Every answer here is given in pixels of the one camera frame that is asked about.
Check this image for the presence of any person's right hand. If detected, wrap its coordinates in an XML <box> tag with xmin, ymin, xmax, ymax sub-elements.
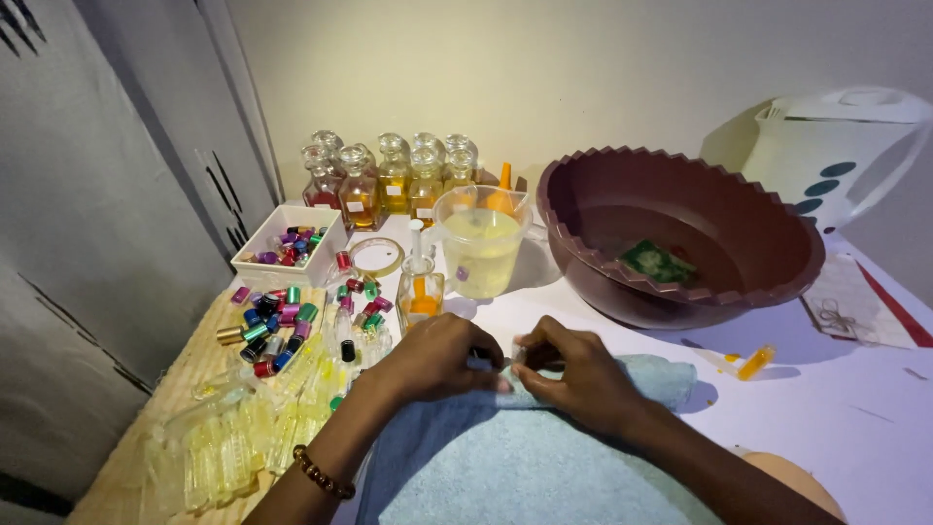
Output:
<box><xmin>512</xmin><ymin>315</ymin><xmax>647</xmax><ymax>440</ymax></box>

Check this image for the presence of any person's left hand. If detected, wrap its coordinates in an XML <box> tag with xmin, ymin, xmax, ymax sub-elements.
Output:
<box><xmin>378</xmin><ymin>314</ymin><xmax>516</xmax><ymax>408</ymax></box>

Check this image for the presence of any square glass bottle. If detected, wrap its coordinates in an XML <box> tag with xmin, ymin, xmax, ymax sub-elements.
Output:
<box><xmin>396</xmin><ymin>255</ymin><xmax>446</xmax><ymax>338</ymax></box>

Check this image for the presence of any light blue towel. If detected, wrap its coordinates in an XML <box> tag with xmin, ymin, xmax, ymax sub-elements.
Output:
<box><xmin>356</xmin><ymin>353</ymin><xmax>724</xmax><ymax>525</ymax></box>

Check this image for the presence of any clear plastic measuring jug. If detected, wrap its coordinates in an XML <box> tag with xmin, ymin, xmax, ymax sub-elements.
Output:
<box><xmin>423</xmin><ymin>184</ymin><xmax>548</xmax><ymax>300</ymax></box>

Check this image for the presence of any clear plastic syringe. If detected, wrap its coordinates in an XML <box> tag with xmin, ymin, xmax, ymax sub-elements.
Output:
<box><xmin>407</xmin><ymin>219</ymin><xmax>428</xmax><ymax>275</ymax></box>

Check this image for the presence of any clear tape roll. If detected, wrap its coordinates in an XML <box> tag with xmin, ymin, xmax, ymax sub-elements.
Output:
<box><xmin>347</xmin><ymin>238</ymin><xmax>406</xmax><ymax>279</ymax></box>

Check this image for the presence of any green sponge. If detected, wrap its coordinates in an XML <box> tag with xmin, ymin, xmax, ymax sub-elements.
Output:
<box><xmin>620</xmin><ymin>239</ymin><xmax>699</xmax><ymax>286</ymax></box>

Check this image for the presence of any pile of coloured metal caps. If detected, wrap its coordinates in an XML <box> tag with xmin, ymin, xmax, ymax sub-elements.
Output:
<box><xmin>216</xmin><ymin>251</ymin><xmax>395</xmax><ymax>379</ymax></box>

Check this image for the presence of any orange filled vial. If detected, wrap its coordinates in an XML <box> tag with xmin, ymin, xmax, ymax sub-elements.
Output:
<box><xmin>736</xmin><ymin>346</ymin><xmax>777</xmax><ymax>382</ymax></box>

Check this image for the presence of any group of stoppered glass bottles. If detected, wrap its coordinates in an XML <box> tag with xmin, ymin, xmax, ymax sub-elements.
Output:
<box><xmin>301</xmin><ymin>130</ymin><xmax>483</xmax><ymax>233</ymax></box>

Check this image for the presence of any white plastic tray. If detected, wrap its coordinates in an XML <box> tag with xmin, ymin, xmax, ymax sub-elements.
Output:
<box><xmin>230</xmin><ymin>204</ymin><xmax>350</xmax><ymax>292</ymax></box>

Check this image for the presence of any heap of caps in tray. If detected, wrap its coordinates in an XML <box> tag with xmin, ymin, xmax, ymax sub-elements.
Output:
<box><xmin>241</xmin><ymin>225</ymin><xmax>329</xmax><ymax>268</ymax></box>

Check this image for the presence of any orange funnel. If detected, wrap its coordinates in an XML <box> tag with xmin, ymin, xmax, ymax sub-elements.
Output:
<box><xmin>484</xmin><ymin>162</ymin><xmax>520</xmax><ymax>217</ymax></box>

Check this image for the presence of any brown plastic basin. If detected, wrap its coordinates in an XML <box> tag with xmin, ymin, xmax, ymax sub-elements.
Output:
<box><xmin>536</xmin><ymin>146</ymin><xmax>828</xmax><ymax>331</ymax></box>

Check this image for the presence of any pile of clear roll-on vials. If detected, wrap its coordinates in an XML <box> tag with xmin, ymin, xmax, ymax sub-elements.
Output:
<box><xmin>144</xmin><ymin>306</ymin><xmax>395</xmax><ymax>513</ymax></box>

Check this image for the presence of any woven straw mat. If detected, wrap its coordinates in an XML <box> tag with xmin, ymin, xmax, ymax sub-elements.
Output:
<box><xmin>66</xmin><ymin>286</ymin><xmax>380</xmax><ymax>525</ymax></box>

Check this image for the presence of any white paper with red edge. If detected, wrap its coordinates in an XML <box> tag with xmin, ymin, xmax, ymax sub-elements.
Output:
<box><xmin>799</xmin><ymin>251</ymin><xmax>933</xmax><ymax>350</ymax></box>

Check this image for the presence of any white electric kettle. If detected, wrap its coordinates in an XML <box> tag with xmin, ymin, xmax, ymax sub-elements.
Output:
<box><xmin>741</xmin><ymin>86</ymin><xmax>933</xmax><ymax>236</ymax></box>

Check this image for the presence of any grey curtain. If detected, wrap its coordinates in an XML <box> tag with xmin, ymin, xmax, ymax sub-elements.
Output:
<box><xmin>0</xmin><ymin>0</ymin><xmax>286</xmax><ymax>515</ymax></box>

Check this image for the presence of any brown beaded bracelet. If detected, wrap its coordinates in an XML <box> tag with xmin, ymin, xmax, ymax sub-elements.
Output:
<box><xmin>292</xmin><ymin>444</ymin><xmax>357</xmax><ymax>502</ymax></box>

